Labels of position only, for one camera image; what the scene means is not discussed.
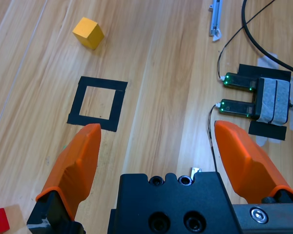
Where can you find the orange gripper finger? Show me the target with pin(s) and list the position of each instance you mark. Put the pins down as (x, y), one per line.
(244, 158)
(73, 170)

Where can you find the yellow wooden block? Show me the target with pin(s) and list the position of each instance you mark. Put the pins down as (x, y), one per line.
(88, 31)

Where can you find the black tape strip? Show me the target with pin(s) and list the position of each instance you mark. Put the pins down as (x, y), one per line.
(266, 132)
(258, 69)

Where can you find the black dongle with green lights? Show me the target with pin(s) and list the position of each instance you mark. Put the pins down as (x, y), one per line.
(239, 81)
(236, 108)

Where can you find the black hub with grey wrap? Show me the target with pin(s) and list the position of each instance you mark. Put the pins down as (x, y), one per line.
(273, 102)

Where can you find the black tape square outline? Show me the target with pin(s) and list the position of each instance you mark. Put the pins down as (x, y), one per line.
(100, 84)

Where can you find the white metal rail piece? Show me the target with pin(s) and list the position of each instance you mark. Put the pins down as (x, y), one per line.
(215, 22)

